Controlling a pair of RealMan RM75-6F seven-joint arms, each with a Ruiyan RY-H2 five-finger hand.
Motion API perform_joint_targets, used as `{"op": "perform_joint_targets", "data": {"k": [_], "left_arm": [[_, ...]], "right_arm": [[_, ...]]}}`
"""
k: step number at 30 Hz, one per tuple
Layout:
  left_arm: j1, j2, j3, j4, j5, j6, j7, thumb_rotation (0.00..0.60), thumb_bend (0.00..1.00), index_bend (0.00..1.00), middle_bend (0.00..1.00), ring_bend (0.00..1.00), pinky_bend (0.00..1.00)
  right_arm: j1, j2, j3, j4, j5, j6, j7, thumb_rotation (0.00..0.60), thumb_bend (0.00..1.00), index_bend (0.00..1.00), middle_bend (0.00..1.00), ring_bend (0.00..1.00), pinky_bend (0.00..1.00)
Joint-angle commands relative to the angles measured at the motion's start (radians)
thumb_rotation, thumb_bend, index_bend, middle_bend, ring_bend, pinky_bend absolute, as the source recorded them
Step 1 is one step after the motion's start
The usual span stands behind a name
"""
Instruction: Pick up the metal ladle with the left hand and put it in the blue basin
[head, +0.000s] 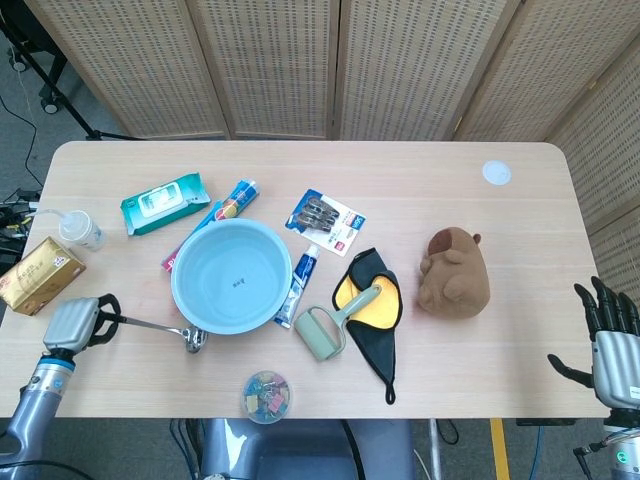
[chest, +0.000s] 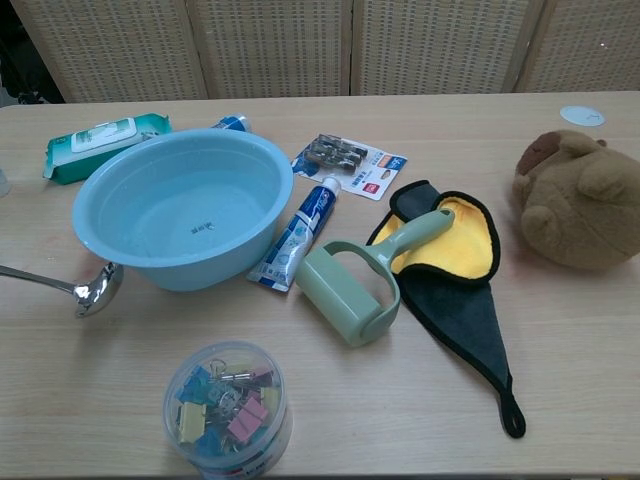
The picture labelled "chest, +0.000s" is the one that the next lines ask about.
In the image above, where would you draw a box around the stainless steel ladle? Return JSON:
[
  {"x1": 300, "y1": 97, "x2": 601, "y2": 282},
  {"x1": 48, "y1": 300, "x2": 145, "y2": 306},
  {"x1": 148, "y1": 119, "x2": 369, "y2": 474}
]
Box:
[{"x1": 0, "y1": 261, "x2": 125, "y2": 319}]

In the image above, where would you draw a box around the blue white toothpaste tube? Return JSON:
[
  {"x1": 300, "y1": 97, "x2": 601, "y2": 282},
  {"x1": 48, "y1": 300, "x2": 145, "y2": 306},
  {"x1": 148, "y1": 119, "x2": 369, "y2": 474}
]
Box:
[{"x1": 246, "y1": 175, "x2": 343, "y2": 293}]

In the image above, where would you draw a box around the green lint roller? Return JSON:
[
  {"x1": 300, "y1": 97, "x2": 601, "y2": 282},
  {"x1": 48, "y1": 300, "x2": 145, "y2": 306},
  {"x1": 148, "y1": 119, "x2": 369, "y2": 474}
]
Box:
[{"x1": 294, "y1": 208, "x2": 457, "y2": 348}]

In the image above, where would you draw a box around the light blue plastic basin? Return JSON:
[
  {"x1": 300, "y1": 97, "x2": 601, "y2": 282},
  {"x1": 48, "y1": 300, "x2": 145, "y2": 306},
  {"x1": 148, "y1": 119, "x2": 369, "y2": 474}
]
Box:
[{"x1": 71, "y1": 127, "x2": 295, "y2": 293}]

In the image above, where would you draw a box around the toothpaste tube behind basin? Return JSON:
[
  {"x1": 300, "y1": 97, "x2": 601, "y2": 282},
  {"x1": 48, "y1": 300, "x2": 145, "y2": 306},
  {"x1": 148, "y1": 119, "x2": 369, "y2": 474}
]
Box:
[{"x1": 210, "y1": 114, "x2": 252, "y2": 134}]

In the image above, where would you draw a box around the black yellow hanging towel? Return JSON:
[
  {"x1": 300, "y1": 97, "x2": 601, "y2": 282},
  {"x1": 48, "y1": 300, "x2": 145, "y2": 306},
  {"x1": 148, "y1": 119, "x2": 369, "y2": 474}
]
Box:
[{"x1": 366, "y1": 180, "x2": 527, "y2": 439}]

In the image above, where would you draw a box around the wooden rattan folding screen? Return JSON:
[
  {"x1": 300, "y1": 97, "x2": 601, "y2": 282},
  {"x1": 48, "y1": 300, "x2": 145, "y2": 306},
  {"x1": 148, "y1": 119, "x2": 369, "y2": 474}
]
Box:
[{"x1": 9, "y1": 0, "x2": 640, "y2": 105}]

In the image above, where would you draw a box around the clear tub of binder clips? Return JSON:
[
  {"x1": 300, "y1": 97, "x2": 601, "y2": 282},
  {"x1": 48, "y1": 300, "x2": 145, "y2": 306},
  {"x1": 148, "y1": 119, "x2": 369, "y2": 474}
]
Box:
[{"x1": 163, "y1": 341, "x2": 294, "y2": 480}]

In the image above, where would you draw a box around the green wet wipes pack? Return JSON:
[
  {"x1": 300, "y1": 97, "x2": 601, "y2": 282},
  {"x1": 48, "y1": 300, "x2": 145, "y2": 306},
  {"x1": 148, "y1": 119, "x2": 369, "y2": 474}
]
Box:
[{"x1": 41, "y1": 113, "x2": 173, "y2": 187}]

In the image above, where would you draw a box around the brown capybara plush toy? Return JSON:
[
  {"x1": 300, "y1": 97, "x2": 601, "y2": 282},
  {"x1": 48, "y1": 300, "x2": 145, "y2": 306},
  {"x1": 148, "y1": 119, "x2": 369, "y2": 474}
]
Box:
[{"x1": 512, "y1": 129, "x2": 640, "y2": 272}]

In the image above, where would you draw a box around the white round sticker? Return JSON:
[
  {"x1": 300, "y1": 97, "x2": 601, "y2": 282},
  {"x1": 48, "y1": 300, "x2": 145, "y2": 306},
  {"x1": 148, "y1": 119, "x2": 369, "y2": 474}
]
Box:
[{"x1": 559, "y1": 105, "x2": 606, "y2": 127}]

